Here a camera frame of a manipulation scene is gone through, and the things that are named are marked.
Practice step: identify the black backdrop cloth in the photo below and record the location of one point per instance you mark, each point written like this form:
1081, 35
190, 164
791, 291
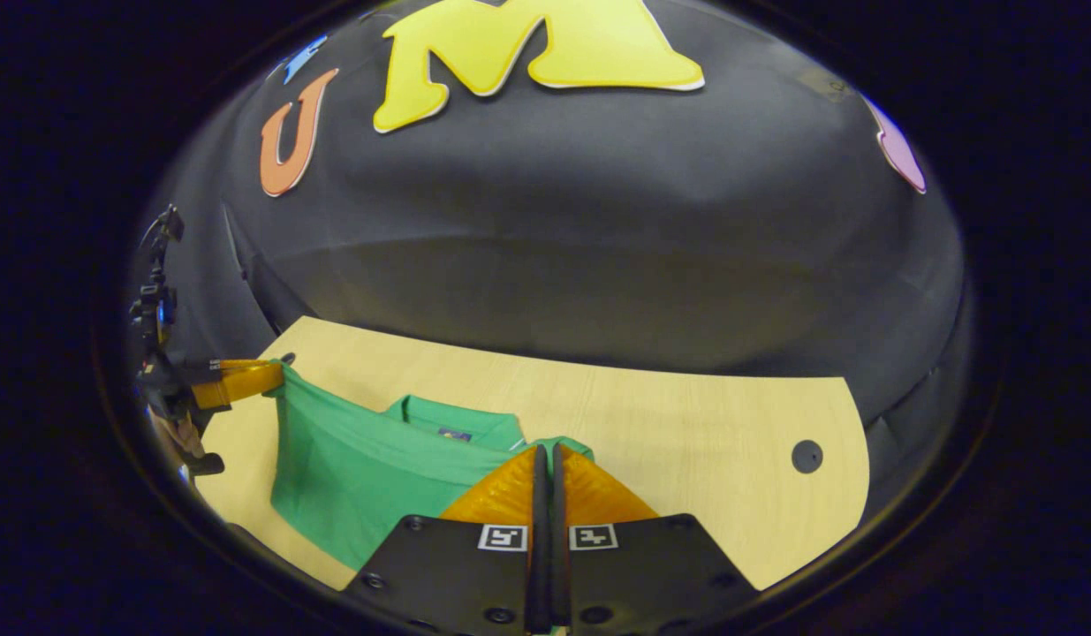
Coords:
598, 247

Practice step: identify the green T-shirt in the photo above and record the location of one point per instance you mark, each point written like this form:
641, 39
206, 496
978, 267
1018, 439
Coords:
359, 477

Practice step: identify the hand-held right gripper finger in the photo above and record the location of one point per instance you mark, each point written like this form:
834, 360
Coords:
559, 574
540, 574

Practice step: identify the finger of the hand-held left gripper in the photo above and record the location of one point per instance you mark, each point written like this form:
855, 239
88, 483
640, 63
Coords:
236, 383

